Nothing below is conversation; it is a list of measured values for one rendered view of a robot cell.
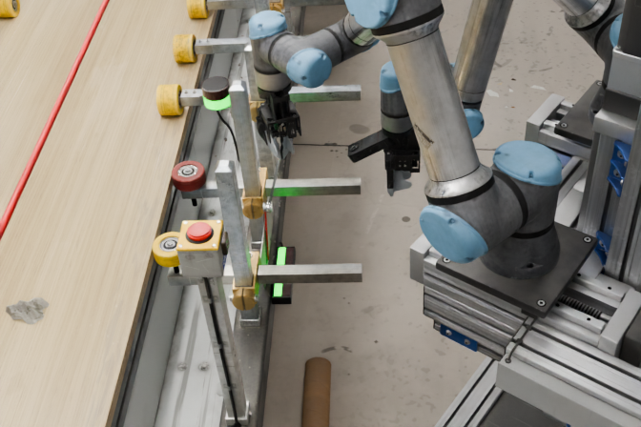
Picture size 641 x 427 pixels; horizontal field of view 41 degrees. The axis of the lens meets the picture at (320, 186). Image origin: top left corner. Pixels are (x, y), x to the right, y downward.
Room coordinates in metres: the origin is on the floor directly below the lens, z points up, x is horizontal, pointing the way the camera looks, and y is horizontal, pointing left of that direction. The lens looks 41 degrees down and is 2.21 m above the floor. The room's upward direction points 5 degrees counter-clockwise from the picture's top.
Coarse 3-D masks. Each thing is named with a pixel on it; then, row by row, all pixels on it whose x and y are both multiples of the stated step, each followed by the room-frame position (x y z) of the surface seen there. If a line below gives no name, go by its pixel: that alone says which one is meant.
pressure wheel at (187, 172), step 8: (176, 168) 1.63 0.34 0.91; (184, 168) 1.63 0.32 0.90; (192, 168) 1.63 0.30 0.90; (200, 168) 1.62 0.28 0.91; (176, 176) 1.60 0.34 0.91; (184, 176) 1.60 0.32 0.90; (192, 176) 1.59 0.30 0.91; (200, 176) 1.60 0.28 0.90; (176, 184) 1.59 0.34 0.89; (184, 184) 1.58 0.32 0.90; (192, 184) 1.58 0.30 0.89; (200, 184) 1.59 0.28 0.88; (192, 200) 1.61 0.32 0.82
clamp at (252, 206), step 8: (264, 168) 1.65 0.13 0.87; (264, 176) 1.62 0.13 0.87; (264, 184) 1.59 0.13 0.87; (264, 192) 1.57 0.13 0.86; (248, 200) 1.53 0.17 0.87; (256, 200) 1.53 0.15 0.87; (264, 200) 1.56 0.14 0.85; (248, 208) 1.52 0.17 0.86; (256, 208) 1.52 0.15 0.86; (248, 216) 1.52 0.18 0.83; (256, 216) 1.52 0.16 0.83
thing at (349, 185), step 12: (240, 180) 1.62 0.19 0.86; (276, 180) 1.61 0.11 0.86; (288, 180) 1.61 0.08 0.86; (300, 180) 1.60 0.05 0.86; (312, 180) 1.60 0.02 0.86; (324, 180) 1.59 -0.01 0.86; (336, 180) 1.59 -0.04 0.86; (348, 180) 1.59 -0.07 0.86; (360, 180) 1.58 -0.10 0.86; (192, 192) 1.60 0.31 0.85; (204, 192) 1.60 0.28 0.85; (216, 192) 1.60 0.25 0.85; (240, 192) 1.59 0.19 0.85; (276, 192) 1.58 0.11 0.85; (288, 192) 1.58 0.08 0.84; (300, 192) 1.58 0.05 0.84; (312, 192) 1.58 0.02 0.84; (324, 192) 1.57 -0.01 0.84; (336, 192) 1.57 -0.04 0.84; (348, 192) 1.57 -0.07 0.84; (360, 192) 1.57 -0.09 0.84
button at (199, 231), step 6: (198, 222) 1.07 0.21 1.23; (204, 222) 1.07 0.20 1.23; (192, 228) 1.06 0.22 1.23; (198, 228) 1.06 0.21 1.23; (204, 228) 1.06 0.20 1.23; (210, 228) 1.06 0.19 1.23; (192, 234) 1.04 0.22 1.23; (198, 234) 1.04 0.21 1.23; (204, 234) 1.04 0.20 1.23; (198, 240) 1.04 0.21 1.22
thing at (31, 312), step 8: (16, 304) 1.22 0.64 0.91; (24, 304) 1.21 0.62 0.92; (32, 304) 1.22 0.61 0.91; (40, 304) 1.22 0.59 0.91; (48, 304) 1.22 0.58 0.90; (8, 312) 1.21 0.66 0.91; (16, 312) 1.21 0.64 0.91; (24, 312) 1.21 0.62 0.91; (32, 312) 1.19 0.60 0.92; (40, 312) 1.20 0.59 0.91; (24, 320) 1.19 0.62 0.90; (32, 320) 1.18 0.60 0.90
